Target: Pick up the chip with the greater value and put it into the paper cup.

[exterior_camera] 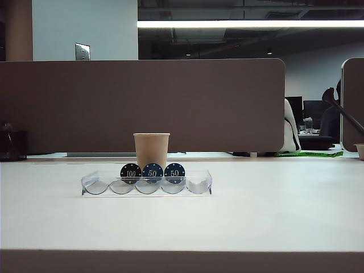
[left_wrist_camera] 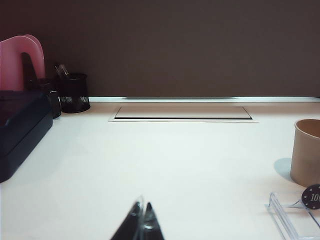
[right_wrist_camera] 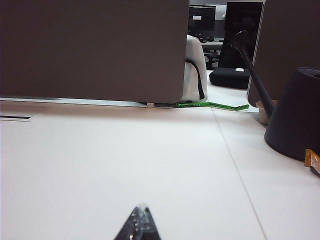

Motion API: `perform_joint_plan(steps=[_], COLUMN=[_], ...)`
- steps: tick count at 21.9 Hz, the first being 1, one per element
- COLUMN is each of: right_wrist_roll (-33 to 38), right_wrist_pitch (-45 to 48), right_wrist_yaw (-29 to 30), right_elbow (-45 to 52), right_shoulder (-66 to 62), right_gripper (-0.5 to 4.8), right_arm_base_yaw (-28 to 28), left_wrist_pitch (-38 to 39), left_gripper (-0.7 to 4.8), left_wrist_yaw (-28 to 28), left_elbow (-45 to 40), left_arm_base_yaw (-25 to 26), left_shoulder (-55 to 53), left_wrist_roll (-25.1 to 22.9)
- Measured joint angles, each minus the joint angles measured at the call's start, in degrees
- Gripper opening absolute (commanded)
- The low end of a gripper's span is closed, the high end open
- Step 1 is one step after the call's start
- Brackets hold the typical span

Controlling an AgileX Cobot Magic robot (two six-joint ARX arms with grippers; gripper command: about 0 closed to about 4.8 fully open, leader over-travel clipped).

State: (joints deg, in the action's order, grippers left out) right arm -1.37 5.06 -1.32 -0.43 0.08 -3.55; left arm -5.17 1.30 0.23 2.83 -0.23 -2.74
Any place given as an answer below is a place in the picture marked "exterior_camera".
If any brown paper cup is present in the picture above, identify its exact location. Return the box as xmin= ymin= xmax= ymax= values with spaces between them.
xmin=133 ymin=132 xmax=171 ymax=171

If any green tape strip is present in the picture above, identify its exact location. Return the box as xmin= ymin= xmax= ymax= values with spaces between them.
xmin=275 ymin=150 xmax=344 ymax=158

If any white office chair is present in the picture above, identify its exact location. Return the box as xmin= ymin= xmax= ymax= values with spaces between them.
xmin=284 ymin=100 xmax=302 ymax=152

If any black 100 poker chip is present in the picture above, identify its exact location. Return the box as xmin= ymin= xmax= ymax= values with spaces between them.
xmin=119 ymin=163 xmax=142 ymax=185

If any metal wall switch plate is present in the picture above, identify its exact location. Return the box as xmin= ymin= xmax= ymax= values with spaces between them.
xmin=75 ymin=43 xmax=91 ymax=61

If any narrow brown desk partition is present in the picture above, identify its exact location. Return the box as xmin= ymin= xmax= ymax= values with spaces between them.
xmin=340 ymin=57 xmax=364 ymax=152

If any tall black monitor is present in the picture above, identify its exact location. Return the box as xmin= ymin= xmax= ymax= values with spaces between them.
xmin=285 ymin=96 xmax=304 ymax=126

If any long ceiling light strip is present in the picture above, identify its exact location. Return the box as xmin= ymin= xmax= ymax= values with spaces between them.
xmin=137 ymin=19 xmax=364 ymax=28

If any wide black monitor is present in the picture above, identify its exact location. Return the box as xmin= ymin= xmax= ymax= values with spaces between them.
xmin=303 ymin=100 xmax=328 ymax=119

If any clear plastic chip tray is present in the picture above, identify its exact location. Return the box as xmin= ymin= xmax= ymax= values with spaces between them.
xmin=81 ymin=169 xmax=213 ymax=196

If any black bag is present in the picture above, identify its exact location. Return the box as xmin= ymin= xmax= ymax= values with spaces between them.
xmin=298 ymin=135 xmax=335 ymax=149

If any person in blue shirt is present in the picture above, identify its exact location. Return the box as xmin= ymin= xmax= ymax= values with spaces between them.
xmin=320 ymin=78 xmax=342 ymax=143

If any blue 50 poker chip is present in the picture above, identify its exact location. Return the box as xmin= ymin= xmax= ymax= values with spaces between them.
xmin=164 ymin=162 xmax=187 ymax=184
xmin=142 ymin=162 xmax=164 ymax=185

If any grey metal partition rail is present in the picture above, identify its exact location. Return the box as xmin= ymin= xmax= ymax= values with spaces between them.
xmin=67 ymin=152 xmax=137 ymax=158

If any wide brown desk partition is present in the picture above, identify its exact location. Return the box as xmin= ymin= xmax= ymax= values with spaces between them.
xmin=0 ymin=58 xmax=286 ymax=154

